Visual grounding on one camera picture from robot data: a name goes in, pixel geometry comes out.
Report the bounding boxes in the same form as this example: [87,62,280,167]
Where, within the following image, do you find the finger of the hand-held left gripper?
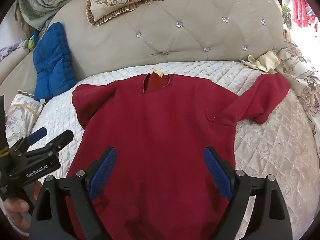
[11,127,48,153]
[22,130,74,159]

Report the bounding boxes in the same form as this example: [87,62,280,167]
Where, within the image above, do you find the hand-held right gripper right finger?
[203,146,293,240]

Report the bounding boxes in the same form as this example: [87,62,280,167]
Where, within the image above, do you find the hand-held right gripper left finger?
[30,147,118,240]

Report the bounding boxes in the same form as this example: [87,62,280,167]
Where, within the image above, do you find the red shirt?
[66,73,290,240]

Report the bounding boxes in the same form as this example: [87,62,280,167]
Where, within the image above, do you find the person's left hand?
[0,196,30,233]

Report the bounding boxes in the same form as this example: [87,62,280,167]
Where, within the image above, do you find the floral cream pillow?
[5,90,44,148]

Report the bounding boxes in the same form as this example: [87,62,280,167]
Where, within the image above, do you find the white quilted bed cover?
[27,60,317,240]

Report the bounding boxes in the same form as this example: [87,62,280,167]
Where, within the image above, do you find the blue quilted cushion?
[32,22,77,102]

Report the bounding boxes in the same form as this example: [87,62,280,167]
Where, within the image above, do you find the small green item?
[24,38,36,51]

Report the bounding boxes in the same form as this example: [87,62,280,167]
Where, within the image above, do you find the purple knitted cloth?
[0,40,26,61]

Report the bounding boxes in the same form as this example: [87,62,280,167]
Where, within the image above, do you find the cream crumpled cloth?
[239,51,280,74]

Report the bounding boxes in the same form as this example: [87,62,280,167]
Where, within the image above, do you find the floral cream bedspread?
[275,30,320,137]

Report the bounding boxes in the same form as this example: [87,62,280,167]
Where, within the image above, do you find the green patterned blanket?
[17,0,95,33]

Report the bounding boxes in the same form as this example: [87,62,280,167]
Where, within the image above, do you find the beige tufted headboard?
[0,0,288,100]

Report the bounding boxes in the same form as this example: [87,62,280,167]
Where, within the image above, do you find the green plant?
[281,2,292,28]

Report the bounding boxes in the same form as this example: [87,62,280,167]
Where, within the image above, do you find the red hanging garments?
[290,0,317,28]

